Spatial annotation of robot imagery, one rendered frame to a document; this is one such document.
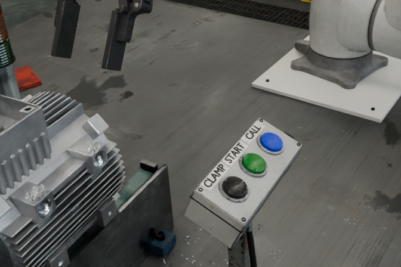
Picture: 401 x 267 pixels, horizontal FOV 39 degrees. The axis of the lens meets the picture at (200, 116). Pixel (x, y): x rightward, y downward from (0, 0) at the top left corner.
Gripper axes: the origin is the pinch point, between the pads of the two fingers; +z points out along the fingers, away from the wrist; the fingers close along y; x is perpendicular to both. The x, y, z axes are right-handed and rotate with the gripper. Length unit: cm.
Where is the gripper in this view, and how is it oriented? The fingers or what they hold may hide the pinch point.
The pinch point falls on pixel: (89, 41)
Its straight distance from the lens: 71.5
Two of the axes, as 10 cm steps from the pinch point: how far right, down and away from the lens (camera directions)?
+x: 4.6, 0.0, 8.9
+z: -2.1, 9.7, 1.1
